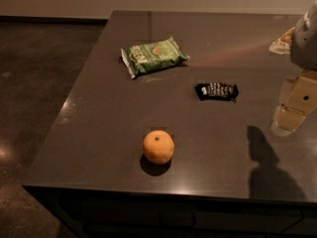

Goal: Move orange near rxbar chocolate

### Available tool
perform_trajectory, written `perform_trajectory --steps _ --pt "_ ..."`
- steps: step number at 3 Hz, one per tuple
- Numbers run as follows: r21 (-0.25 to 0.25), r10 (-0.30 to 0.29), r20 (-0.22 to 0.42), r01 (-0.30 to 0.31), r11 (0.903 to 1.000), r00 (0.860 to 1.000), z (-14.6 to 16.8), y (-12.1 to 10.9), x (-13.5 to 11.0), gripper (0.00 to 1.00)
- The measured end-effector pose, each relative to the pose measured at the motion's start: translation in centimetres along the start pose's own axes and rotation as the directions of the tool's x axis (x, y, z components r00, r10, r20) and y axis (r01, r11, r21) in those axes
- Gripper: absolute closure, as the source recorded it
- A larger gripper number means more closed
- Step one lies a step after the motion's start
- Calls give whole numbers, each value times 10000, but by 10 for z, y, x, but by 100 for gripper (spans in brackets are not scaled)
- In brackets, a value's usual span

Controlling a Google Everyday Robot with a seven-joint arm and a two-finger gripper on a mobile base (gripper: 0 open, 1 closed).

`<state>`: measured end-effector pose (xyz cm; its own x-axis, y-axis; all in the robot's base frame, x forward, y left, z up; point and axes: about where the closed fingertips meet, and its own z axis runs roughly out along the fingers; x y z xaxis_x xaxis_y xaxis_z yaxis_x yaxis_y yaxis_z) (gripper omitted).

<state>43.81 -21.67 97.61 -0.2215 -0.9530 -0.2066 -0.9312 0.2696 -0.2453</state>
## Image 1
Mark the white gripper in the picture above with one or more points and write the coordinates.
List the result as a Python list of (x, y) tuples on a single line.
[(305, 47)]

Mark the black rxbar chocolate wrapper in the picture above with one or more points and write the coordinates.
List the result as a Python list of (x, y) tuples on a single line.
[(216, 91)]

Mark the green chip bag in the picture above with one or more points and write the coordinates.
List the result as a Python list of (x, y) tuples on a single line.
[(147, 58)]

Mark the orange fruit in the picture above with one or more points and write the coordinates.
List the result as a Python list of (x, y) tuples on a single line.
[(158, 147)]

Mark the white snack packet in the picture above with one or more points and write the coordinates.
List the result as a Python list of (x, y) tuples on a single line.
[(282, 45)]

